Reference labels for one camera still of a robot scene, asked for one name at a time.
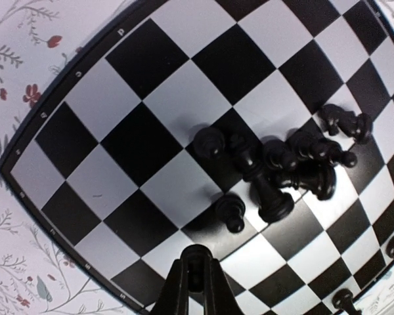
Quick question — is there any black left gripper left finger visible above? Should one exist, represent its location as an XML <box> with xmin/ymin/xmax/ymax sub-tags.
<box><xmin>150</xmin><ymin>245</ymin><xmax>197</xmax><ymax>315</ymax></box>

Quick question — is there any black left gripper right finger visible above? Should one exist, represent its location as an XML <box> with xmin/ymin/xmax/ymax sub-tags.
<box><xmin>197</xmin><ymin>245</ymin><xmax>244</xmax><ymax>315</ymax></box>

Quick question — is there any black chess pawn corner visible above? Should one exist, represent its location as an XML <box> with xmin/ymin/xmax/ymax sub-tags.
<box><xmin>332</xmin><ymin>288</ymin><xmax>362</xmax><ymax>315</ymax></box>

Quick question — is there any black and grey chessboard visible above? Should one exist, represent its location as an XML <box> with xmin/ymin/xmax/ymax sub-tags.
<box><xmin>0</xmin><ymin>1</ymin><xmax>394</xmax><ymax>314</ymax></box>

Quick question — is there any black chess piece cluster piece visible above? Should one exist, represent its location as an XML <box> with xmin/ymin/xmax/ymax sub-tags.
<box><xmin>262</xmin><ymin>139</ymin><xmax>299</xmax><ymax>172</ymax></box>

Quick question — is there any black chess king lying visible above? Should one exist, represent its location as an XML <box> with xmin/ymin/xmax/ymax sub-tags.
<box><xmin>229</xmin><ymin>133</ymin><xmax>294</xmax><ymax>224</ymax></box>

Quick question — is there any black chess rook lying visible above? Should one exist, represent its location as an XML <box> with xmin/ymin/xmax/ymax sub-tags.
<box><xmin>272</xmin><ymin>162</ymin><xmax>337</xmax><ymax>201</ymax></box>

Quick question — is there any black chess bishop lying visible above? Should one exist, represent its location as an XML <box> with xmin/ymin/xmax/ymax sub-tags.
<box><xmin>288</xmin><ymin>131</ymin><xmax>358</xmax><ymax>169</ymax></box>

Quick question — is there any black chess knight lying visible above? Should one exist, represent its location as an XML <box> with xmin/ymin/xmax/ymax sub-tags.
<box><xmin>319</xmin><ymin>104</ymin><xmax>373</xmax><ymax>144</ymax></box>

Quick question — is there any floral patterned table mat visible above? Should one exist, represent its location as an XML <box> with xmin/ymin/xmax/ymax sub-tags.
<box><xmin>0</xmin><ymin>1</ymin><xmax>394</xmax><ymax>314</ymax></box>

